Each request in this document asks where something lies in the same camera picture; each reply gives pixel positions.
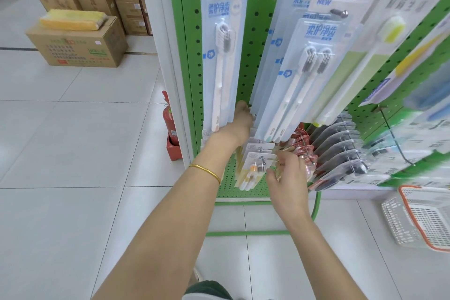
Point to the row of red packs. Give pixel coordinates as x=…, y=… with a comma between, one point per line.
x=306, y=148

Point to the green shorts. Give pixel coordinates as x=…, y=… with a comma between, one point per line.
x=207, y=292

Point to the white basket with orange rim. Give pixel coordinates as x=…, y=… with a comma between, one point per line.
x=418, y=219

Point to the person's left hand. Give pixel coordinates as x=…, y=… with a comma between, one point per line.
x=233, y=129

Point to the row of green-white packs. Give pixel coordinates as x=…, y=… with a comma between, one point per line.
x=411, y=148

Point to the red fire extinguisher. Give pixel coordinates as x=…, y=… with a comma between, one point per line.
x=168, y=117

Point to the person's right hand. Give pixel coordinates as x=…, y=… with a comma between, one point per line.
x=290, y=190

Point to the green-card toothbrush pack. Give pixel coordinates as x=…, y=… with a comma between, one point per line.
x=355, y=74

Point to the row of small white packs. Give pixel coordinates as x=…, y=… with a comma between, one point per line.
x=253, y=164

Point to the row of twin toothbrush packs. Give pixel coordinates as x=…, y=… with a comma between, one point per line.
x=309, y=74

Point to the row of dark grey packs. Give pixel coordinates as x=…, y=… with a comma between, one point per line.
x=339, y=155

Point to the blue toothbrush pack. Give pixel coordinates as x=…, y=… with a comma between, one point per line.
x=432, y=99

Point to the yellow toothbrush pack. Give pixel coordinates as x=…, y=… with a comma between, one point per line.
x=418, y=53

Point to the red extinguisher stand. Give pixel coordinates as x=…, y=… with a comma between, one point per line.
x=174, y=150

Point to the person's right thumb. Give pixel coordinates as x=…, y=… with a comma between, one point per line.
x=272, y=176

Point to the green pegboard display rack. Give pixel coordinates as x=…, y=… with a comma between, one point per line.
x=263, y=11

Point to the cardboard box with green print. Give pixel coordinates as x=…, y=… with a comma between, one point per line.
x=77, y=46

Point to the person's right forearm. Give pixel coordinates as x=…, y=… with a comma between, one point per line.
x=320, y=257

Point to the row of white toothbrush packs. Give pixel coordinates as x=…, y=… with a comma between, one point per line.
x=223, y=46

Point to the yellow wrapped package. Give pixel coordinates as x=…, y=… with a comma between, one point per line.
x=72, y=19

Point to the person's left fingers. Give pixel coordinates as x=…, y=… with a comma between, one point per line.
x=243, y=108

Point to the person's left forearm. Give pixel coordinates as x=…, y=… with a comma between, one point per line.
x=168, y=226

